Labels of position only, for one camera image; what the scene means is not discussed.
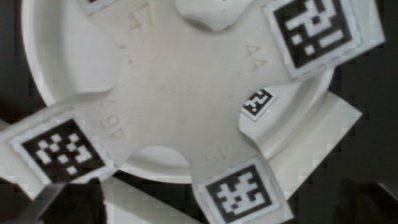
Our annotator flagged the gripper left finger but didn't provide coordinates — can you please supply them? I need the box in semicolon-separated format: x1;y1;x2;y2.
0;178;107;224

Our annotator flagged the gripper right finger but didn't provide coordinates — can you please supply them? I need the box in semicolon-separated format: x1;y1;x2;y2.
335;179;398;224

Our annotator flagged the white round table top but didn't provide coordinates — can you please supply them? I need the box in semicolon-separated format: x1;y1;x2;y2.
20;0;336;185

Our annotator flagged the white cross-shaped table base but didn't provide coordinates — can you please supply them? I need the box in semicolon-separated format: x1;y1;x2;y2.
0;0;384;224

